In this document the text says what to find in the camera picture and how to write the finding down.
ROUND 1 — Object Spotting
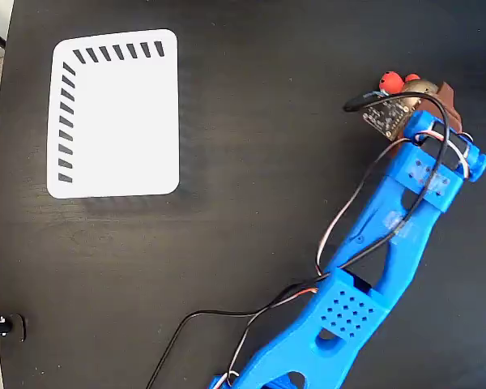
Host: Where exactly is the black camera cable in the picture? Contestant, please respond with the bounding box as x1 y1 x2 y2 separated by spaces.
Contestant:
145 90 450 389

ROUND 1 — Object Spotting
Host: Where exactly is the black table clamp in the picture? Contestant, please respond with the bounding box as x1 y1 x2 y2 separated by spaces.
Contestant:
0 314 28 361

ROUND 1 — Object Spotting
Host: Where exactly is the white red servo wire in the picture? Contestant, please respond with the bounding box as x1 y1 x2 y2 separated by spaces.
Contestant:
225 128 477 388

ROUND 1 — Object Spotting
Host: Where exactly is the bare camera circuit board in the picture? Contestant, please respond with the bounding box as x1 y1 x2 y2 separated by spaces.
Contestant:
362 96 420 142

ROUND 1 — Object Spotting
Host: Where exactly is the white plastic tray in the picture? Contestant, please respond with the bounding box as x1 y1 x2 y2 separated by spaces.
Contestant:
46 28 181 200

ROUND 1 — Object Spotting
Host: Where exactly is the silver toy with red feet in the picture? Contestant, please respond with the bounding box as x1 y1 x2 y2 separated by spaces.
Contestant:
378 71 439 100

